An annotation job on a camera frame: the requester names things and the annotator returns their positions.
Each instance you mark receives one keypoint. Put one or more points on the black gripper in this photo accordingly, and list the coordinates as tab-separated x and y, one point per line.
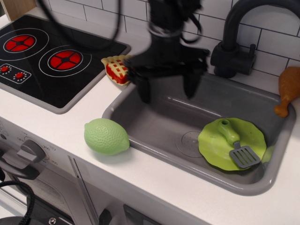
167	56

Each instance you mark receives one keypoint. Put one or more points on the grey oven door handle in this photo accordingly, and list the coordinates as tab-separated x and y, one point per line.
28	172

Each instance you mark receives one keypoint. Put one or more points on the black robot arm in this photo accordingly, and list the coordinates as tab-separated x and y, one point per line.
169	16

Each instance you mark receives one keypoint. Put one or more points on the toy pie slice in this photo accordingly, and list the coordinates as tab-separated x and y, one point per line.
115	68

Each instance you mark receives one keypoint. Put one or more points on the green plastic plate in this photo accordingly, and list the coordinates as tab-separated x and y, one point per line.
215	148

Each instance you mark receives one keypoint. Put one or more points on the green toy lime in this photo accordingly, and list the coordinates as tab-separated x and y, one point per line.
106	137

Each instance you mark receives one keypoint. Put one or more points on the black toy stovetop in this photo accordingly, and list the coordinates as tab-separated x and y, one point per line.
39	65

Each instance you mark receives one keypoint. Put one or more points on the grey oven knob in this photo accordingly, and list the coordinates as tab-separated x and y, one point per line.
31	152

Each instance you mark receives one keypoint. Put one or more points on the black faucet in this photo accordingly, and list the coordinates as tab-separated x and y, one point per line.
227	58

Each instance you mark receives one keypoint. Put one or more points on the green handled grey spatula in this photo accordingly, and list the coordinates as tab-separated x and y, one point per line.
243	156

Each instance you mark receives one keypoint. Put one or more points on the grey plastic sink basin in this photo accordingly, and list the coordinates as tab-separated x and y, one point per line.
168	127

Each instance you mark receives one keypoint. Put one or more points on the wooden side panel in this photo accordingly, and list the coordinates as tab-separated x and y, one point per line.
16	8

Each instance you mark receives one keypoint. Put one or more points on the brown toy chicken drumstick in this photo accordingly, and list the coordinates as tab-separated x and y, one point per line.
289	89

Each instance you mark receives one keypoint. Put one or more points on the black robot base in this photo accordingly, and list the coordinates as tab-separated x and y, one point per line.
20	206

